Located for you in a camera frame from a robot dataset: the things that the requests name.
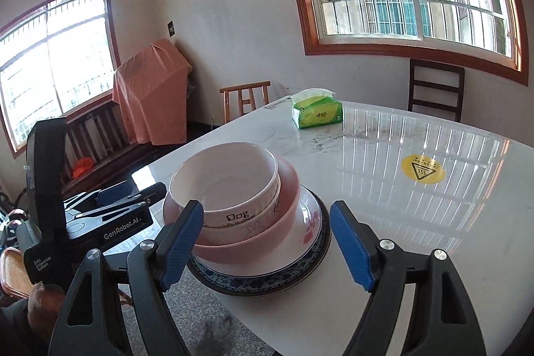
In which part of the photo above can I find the dark wooden chair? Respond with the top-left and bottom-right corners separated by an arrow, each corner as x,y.
408,58 -> 466,124

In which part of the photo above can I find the small blue patterned plate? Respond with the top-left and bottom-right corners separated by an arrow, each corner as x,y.
190,195 -> 330,288

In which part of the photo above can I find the person's left hand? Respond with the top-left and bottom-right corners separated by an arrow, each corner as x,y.
27,284 -> 69,340

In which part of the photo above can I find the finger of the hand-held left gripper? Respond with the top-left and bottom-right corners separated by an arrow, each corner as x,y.
77,182 -> 168,220
62,181 -> 135,211

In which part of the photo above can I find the large blue patterned plate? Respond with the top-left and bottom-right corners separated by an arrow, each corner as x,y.
186,193 -> 333,295

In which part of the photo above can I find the light wooden chair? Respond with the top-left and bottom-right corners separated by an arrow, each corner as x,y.
220,81 -> 272,125

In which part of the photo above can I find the orange cloth cover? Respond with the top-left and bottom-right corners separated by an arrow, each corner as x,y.
112,39 -> 193,146

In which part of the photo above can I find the red-framed side window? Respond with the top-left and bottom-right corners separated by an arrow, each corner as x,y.
0,0 -> 121,160

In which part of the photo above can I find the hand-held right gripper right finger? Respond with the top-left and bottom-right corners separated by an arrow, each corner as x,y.
329,201 -> 487,356

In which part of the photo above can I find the large pink bowl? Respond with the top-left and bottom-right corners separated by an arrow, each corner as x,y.
163,158 -> 302,266

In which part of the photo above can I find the green tissue pack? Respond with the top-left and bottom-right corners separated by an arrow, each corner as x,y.
291,88 -> 343,130

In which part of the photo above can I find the wicker chair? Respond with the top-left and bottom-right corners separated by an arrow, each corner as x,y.
0,248 -> 39,298

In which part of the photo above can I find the dark wooden bench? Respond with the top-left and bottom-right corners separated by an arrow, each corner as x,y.
60,99 -> 168,192

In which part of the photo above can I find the white floral plate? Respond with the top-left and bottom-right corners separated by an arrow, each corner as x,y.
196,185 -> 324,277

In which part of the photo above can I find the red-framed barred window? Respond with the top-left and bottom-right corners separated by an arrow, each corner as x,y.
277,0 -> 530,86

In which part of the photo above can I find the white cartoon dog bowl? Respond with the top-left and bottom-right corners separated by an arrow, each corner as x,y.
170,142 -> 279,229

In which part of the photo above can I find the small orange item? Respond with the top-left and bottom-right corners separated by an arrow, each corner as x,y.
72,157 -> 96,179

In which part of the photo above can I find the yellow round warning sticker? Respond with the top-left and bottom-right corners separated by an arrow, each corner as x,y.
401,154 -> 446,182

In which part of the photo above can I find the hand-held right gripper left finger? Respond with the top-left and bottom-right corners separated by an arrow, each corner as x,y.
48,200 -> 205,356

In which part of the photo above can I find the pink ribbed rabbit bowl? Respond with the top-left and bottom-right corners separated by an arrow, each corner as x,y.
200,172 -> 281,247

